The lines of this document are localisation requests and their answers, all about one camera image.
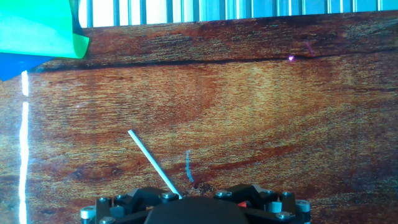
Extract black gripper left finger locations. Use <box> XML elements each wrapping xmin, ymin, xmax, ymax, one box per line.
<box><xmin>80</xmin><ymin>186</ymin><xmax>183</xmax><ymax>224</ymax></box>

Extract blue flag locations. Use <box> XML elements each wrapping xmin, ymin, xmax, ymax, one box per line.
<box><xmin>0</xmin><ymin>52</ymin><xmax>55</xmax><ymax>82</ymax></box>

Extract green flag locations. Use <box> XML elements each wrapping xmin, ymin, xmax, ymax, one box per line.
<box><xmin>0</xmin><ymin>0</ymin><xmax>90</xmax><ymax>60</ymax></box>

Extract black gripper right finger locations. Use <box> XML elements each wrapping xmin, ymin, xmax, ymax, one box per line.
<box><xmin>213</xmin><ymin>183</ymin><xmax>312</xmax><ymax>224</ymax></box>

